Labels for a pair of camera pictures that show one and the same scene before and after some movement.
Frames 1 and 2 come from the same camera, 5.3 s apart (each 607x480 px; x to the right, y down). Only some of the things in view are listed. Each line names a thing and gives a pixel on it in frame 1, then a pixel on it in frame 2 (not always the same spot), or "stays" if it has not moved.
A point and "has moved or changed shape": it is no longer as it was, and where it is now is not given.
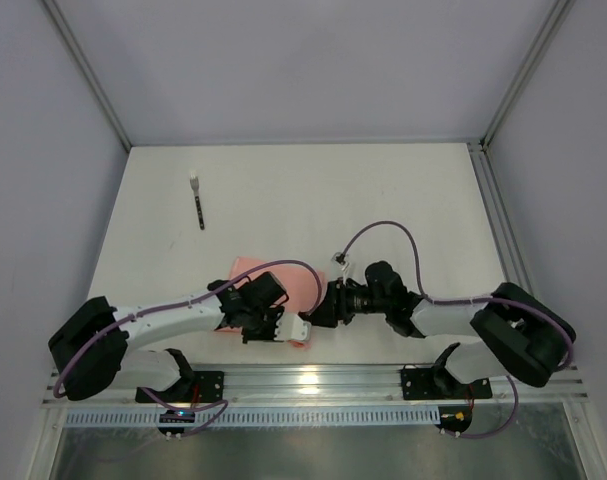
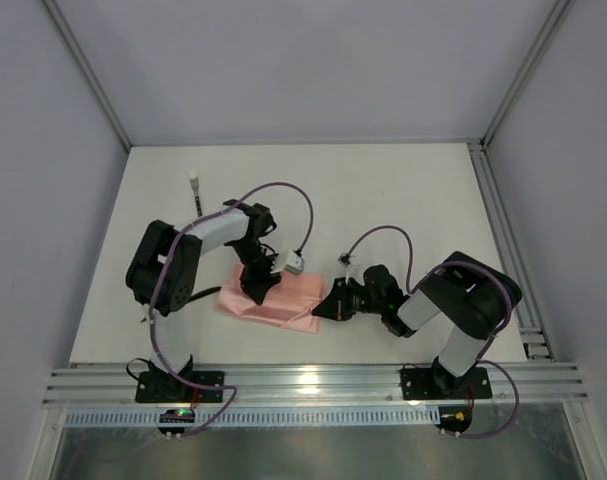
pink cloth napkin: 298,284 has moved or changed shape
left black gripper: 261,326 to 258,278
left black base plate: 204,386 stays
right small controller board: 454,418 stays
